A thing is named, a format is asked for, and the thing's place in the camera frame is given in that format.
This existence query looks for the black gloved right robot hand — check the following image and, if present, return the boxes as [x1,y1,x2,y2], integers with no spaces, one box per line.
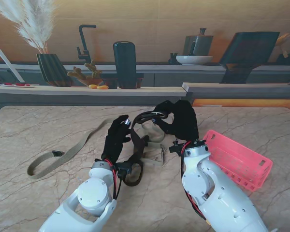
[153,99,200,146]

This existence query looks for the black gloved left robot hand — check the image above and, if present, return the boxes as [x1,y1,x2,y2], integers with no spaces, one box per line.
[101,115,132,165]

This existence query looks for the dark brown woven belt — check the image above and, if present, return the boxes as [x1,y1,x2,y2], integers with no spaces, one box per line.
[122,110,177,188]

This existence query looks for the beige woven belt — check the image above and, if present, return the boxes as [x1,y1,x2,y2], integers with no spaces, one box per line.
[26,118,167,180]

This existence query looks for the pink plastic storage basket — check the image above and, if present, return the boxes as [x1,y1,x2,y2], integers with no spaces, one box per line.
[202,130,274,192]

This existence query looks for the yellow lemons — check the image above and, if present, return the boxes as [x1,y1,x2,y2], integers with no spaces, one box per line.
[87,84,110,90]

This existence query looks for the white speckled bowl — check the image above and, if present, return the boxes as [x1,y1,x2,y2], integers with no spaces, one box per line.
[175,55,214,66]

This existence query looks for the green cactus plant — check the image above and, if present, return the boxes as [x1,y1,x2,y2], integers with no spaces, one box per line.
[66,59,103,87]

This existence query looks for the grey lidded pot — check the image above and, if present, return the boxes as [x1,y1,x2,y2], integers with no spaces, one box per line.
[183,28,214,57]

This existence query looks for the tall black appliance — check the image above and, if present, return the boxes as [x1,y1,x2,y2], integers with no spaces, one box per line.
[100,41,145,89]

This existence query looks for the dark angular stand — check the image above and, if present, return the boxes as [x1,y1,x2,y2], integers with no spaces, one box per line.
[218,31,280,84]

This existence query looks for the dark ribbed vase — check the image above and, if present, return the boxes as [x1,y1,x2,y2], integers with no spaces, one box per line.
[36,53,74,87]

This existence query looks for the black kitchen faucet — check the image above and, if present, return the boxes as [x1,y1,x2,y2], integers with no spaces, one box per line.
[76,24,97,64]

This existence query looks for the plate with red food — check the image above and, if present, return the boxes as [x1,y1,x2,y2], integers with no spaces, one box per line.
[0,82,36,88]

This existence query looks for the white leaning board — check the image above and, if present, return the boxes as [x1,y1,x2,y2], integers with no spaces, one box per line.
[0,48,26,83]

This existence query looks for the white pampas grass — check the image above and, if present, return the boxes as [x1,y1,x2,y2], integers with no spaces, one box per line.
[0,0,58,55]

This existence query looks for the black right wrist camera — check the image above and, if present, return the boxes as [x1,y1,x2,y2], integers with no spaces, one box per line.
[169,140,186,154]

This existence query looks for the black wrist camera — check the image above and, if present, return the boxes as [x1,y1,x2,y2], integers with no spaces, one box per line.
[116,161,132,178]
[169,140,186,154]

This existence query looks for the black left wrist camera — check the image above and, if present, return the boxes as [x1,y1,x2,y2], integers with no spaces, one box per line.
[116,161,132,178]

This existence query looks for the red black cable bundle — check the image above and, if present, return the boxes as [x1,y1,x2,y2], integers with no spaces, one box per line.
[103,158,123,201]
[180,142,208,221]

